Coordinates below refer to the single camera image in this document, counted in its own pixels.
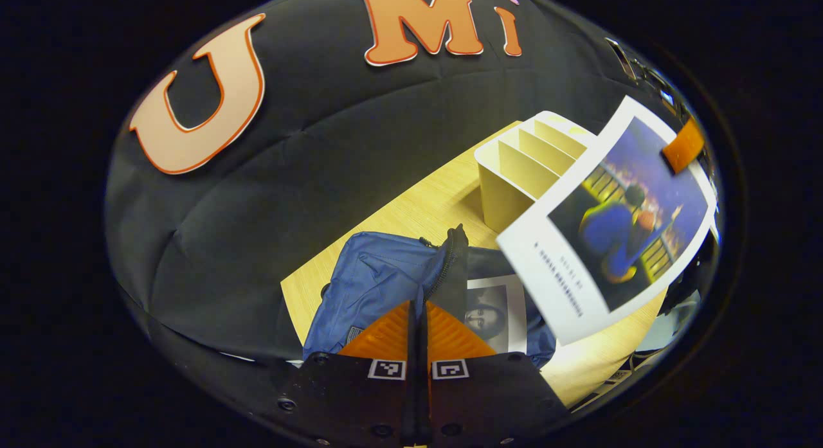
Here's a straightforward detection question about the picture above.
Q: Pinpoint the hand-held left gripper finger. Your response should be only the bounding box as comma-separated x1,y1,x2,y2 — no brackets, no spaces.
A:
418,300,570,447
275,300,419,447

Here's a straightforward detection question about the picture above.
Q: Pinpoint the blue cover book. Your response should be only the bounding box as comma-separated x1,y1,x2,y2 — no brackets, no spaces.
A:
496,96,718,346

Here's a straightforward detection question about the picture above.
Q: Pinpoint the grey portrait cover book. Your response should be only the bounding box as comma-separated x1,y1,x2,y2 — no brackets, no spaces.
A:
464,274,529,354

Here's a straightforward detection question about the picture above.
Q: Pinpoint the blue schoolbag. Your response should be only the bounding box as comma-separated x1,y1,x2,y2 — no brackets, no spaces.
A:
302,224,557,370

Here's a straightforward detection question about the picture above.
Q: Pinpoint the white bookshelf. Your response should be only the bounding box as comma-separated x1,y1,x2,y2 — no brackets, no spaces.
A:
475,111,599,235

